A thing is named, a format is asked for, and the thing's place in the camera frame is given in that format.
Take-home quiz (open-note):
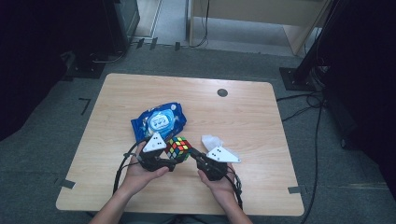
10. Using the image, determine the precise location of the black stand base plate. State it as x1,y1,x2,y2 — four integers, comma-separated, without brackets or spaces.
64,50,107,79

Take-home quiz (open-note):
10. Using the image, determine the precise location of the light wooden cabinet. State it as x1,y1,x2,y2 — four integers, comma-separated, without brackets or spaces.
188,0,332,57

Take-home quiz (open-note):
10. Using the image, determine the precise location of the black metal stand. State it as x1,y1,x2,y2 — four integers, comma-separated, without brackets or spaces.
278,0,344,92

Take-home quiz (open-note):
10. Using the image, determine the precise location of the right hand-held gripper cable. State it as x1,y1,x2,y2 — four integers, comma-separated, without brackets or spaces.
223,163,245,211

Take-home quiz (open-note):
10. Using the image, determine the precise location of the long black floor cable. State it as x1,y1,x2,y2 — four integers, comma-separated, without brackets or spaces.
299,102,325,224

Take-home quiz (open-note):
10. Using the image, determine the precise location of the grey floor cable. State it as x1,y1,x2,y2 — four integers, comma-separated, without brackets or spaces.
91,49,128,64

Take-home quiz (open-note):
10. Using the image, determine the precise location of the black hanging cable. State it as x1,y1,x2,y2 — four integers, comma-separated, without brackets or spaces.
190,0,210,49

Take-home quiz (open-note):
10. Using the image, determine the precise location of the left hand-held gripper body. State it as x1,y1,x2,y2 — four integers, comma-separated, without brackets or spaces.
137,132,177,173

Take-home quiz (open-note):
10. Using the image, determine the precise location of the person's right hand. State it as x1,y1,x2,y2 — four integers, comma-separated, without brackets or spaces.
197,164,238,203

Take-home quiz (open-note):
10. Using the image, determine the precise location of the dark curtain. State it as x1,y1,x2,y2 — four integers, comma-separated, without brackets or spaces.
0,0,108,142
321,0,396,202

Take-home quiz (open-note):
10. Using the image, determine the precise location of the hand-held gripper cable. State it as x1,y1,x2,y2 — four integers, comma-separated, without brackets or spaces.
112,139,148,196
223,163,245,211

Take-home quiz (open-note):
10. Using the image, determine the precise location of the person's left hand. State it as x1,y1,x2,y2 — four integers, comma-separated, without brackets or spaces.
121,140,171,196

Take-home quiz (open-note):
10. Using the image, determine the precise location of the multicoloured puzzle cube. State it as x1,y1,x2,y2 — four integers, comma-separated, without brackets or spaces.
164,136,193,164

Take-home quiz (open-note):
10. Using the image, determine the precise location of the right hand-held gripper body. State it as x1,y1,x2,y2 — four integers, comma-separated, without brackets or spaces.
195,146,243,182

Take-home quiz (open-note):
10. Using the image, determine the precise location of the person's lap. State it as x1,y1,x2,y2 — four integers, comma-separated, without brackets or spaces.
120,212,241,224

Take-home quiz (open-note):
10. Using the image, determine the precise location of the blue wet wipe packet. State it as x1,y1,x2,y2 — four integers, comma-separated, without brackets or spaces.
130,102,188,145

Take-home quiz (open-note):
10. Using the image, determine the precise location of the left hand-held gripper cable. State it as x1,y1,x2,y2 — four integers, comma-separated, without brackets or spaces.
112,139,148,196

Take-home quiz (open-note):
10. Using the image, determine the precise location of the black cabinet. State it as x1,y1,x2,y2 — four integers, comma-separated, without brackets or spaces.
102,0,141,54

